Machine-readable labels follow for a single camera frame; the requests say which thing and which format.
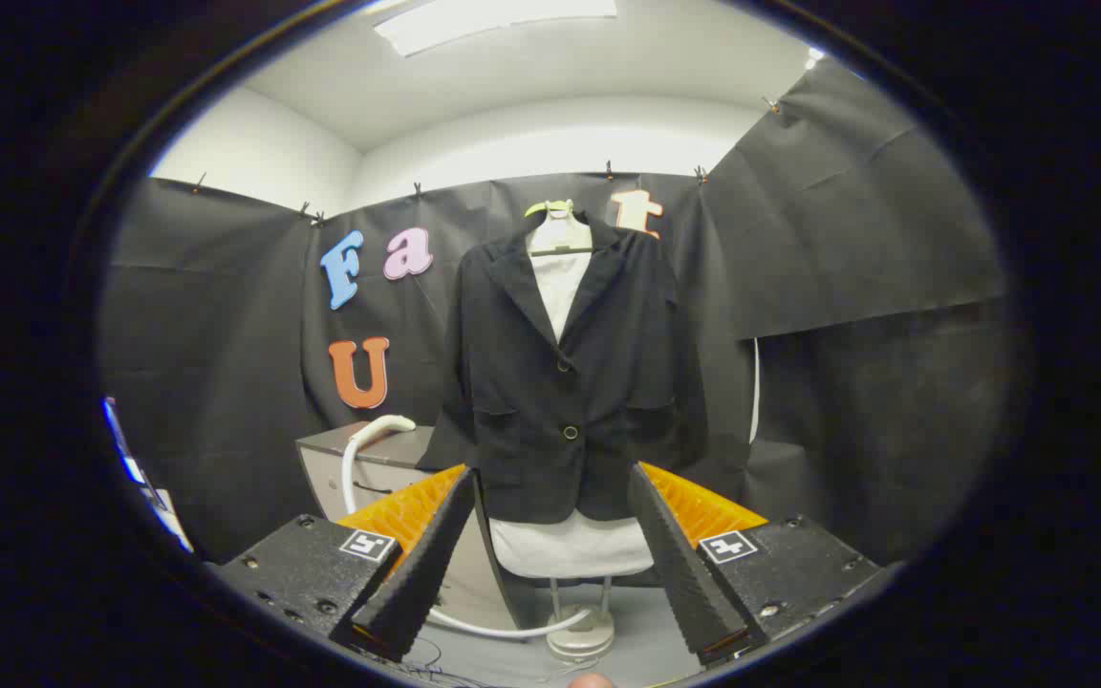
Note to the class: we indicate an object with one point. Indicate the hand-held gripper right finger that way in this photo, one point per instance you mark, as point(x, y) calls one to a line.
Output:
point(680, 564)

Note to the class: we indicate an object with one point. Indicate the black blazer jacket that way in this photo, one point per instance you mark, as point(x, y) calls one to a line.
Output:
point(550, 430)

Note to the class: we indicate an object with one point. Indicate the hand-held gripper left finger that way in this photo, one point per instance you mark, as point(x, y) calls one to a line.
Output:
point(426, 564)

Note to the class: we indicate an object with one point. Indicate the white and blue equipment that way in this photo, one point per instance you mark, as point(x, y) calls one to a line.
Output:
point(125, 454)

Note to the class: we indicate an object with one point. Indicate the row of small cloth clips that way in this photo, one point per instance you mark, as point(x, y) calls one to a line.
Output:
point(608, 172)

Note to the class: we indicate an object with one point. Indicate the white vertical pipe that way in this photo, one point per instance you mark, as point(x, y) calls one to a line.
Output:
point(756, 392)

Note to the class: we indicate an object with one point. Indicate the ceiling light panel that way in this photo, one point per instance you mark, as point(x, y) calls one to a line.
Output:
point(493, 17)

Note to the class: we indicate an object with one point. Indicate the round metal stand base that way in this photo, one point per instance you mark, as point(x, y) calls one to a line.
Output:
point(579, 640)

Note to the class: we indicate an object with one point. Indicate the grey cabinet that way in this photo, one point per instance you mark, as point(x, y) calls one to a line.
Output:
point(321, 478)

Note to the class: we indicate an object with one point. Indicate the white dress form torso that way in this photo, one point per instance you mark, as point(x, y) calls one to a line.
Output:
point(570, 549)

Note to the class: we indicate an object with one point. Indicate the black backdrop cloth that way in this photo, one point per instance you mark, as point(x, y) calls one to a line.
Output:
point(847, 239)

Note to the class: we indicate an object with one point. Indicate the white clothes hanger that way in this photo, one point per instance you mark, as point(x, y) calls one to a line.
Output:
point(560, 237)

